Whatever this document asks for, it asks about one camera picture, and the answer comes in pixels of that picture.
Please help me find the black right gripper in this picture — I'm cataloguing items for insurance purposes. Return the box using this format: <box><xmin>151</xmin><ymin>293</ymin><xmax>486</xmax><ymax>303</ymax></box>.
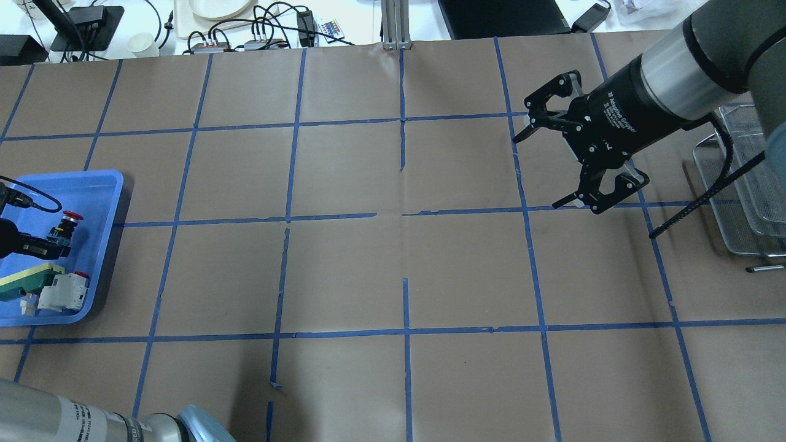
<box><xmin>512</xmin><ymin>58</ymin><xmax>667</xmax><ymax>214</ymax></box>

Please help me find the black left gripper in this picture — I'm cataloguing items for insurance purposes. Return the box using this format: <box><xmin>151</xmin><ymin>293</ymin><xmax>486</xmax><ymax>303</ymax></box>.
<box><xmin>1</xmin><ymin>219</ymin><xmax>71</xmax><ymax>260</ymax></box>

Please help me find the red emergency stop button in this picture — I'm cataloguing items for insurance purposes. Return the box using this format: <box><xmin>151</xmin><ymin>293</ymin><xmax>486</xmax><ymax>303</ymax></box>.
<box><xmin>47</xmin><ymin>210</ymin><xmax>84</xmax><ymax>248</ymax></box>

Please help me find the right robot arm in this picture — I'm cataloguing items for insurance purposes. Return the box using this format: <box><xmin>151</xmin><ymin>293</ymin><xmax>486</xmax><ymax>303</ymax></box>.
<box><xmin>513</xmin><ymin>1</ymin><xmax>785</xmax><ymax>214</ymax></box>

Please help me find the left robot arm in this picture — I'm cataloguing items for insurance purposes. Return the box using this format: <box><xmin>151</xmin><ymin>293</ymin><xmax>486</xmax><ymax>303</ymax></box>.
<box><xmin>2</xmin><ymin>219</ymin><xmax>232</xmax><ymax>441</ymax></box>

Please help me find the green yellow terminal block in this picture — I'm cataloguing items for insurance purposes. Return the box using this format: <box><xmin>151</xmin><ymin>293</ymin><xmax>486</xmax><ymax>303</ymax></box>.
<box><xmin>1</xmin><ymin>262</ymin><xmax>65</xmax><ymax>302</ymax></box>

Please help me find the white circuit breaker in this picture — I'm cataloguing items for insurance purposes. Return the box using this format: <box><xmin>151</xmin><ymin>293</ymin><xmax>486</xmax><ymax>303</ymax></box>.
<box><xmin>20</xmin><ymin>271</ymin><xmax>89</xmax><ymax>316</ymax></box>

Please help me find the blue plastic tray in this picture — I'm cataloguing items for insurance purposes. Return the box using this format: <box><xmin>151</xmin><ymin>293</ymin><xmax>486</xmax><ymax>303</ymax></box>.
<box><xmin>1</xmin><ymin>169</ymin><xmax>125</xmax><ymax>328</ymax></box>

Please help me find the black power adapter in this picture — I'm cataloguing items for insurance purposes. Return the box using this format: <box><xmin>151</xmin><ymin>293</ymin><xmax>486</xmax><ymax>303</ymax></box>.
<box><xmin>570</xmin><ymin>2</ymin><xmax>612</xmax><ymax>34</ymax></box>

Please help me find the black laptop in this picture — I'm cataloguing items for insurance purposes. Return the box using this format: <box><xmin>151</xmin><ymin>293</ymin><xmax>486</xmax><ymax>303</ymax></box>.
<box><xmin>437</xmin><ymin>1</ymin><xmax>572</xmax><ymax>40</ymax></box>

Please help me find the black monitor stand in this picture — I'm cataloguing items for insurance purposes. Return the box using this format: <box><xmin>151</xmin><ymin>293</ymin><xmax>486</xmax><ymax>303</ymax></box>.
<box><xmin>32</xmin><ymin>1</ymin><xmax>125</xmax><ymax>53</ymax></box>

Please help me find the white paper cup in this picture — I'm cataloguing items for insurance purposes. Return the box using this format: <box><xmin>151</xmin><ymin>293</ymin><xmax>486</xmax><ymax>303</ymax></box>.
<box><xmin>126</xmin><ymin>33</ymin><xmax>160</xmax><ymax>58</ymax></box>

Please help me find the colourful remote control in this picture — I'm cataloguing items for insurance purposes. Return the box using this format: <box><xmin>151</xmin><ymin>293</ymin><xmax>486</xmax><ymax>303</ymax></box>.
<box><xmin>318</xmin><ymin>20</ymin><xmax>344</xmax><ymax>40</ymax></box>

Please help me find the white plate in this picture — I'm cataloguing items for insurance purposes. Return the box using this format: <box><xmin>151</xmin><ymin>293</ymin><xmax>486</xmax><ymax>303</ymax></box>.
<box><xmin>188</xmin><ymin>0</ymin><xmax>253</xmax><ymax>21</ymax></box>

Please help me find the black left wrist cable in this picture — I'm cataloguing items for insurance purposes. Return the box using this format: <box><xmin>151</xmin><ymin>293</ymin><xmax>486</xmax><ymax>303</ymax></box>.
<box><xmin>0</xmin><ymin>176</ymin><xmax>63</xmax><ymax>213</ymax></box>

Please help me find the black braided right cable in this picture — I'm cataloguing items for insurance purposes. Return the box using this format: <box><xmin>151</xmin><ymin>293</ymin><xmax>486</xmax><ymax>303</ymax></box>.
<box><xmin>649</xmin><ymin>120</ymin><xmax>768</xmax><ymax>239</ymax></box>

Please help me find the wire mesh shelf basket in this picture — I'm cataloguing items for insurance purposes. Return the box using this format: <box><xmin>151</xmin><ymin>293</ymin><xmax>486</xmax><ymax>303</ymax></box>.
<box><xmin>709</xmin><ymin>103</ymin><xmax>785</xmax><ymax>258</ymax></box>

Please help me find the aluminium profile post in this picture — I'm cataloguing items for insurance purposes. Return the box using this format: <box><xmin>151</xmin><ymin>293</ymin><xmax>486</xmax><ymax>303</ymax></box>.
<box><xmin>381</xmin><ymin>0</ymin><xmax>411</xmax><ymax>50</ymax></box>

